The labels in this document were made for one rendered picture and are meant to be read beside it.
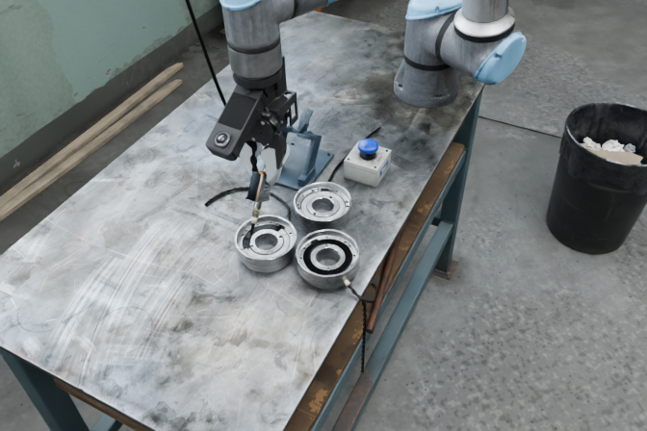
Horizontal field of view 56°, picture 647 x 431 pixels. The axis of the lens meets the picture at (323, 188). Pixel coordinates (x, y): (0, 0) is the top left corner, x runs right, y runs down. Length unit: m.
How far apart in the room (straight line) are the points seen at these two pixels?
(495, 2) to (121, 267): 0.82
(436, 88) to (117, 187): 0.71
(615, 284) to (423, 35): 1.22
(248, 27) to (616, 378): 1.54
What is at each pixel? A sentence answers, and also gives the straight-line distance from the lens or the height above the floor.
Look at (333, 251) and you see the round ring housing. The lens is 1.04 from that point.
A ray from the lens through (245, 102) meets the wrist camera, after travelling 0.90.
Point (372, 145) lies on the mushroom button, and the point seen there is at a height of 0.87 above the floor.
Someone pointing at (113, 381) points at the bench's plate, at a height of 0.80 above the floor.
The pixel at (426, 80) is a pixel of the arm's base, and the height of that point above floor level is 0.86.
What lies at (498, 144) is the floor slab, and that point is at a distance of 2.67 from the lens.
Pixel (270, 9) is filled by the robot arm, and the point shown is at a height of 1.23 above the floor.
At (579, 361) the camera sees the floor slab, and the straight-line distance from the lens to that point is 2.01.
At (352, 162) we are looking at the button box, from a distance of 1.17.
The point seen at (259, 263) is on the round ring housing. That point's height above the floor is 0.83.
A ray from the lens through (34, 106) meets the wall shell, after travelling 2.72.
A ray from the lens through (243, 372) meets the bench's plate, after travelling 0.94.
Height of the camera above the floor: 1.59
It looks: 42 degrees down
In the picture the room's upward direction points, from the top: 1 degrees counter-clockwise
